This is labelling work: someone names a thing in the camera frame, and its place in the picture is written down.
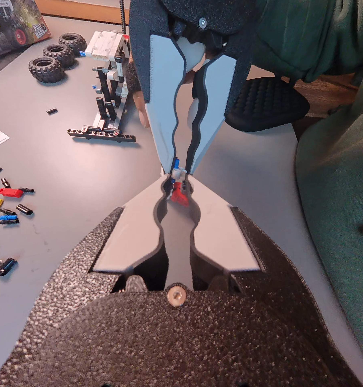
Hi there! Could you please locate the wooden plank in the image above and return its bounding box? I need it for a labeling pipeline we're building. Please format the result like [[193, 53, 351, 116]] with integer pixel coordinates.
[[35, 0, 131, 25]]

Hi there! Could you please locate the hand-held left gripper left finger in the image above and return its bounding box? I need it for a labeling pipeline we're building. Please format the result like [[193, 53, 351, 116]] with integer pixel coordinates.
[[92, 176, 171, 289]]

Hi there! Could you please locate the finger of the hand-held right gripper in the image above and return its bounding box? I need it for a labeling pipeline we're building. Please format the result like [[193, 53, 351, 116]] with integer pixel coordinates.
[[188, 55, 239, 176], [145, 33, 188, 175]]

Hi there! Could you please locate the black mesh office chair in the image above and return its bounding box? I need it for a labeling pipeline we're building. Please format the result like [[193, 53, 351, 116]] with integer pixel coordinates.
[[226, 76, 311, 132]]

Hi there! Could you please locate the person's right hand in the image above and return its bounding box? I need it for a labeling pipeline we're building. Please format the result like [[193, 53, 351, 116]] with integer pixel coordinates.
[[125, 59, 152, 129]]

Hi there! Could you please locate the small white blue brick piece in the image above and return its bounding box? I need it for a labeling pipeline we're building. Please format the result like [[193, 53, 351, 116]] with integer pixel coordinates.
[[173, 157, 187, 181]]

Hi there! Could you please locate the pile of small toy bricks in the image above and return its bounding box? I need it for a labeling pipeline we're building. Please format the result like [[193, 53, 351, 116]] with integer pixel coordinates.
[[0, 179, 37, 277]]

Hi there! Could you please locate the partly built toy brick vehicle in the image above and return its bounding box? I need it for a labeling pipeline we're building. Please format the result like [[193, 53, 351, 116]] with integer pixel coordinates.
[[67, 30, 137, 143]]

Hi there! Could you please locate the person's green sweater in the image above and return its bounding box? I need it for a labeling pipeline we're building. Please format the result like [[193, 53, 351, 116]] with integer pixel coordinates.
[[295, 61, 363, 363]]

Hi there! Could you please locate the black toy tyre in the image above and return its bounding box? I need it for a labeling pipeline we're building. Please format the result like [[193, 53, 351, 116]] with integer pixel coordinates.
[[59, 32, 87, 54], [44, 44, 76, 67], [29, 56, 66, 83]]

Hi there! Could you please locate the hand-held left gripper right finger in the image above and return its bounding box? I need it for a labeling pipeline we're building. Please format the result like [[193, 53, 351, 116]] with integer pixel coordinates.
[[185, 174, 262, 289]]

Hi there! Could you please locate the toy truck box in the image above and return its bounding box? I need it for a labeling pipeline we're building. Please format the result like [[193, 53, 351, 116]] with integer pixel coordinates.
[[0, 0, 52, 60]]

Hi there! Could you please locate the red white black brick subassembly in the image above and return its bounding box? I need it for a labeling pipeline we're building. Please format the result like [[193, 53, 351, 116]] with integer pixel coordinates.
[[168, 171, 192, 207]]

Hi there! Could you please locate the person's right forearm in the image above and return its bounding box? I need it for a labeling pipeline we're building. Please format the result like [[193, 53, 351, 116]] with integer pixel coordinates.
[[253, 0, 363, 83]]

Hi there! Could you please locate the grey desk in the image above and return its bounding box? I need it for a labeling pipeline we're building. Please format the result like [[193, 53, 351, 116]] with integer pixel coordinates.
[[0, 15, 363, 375]]

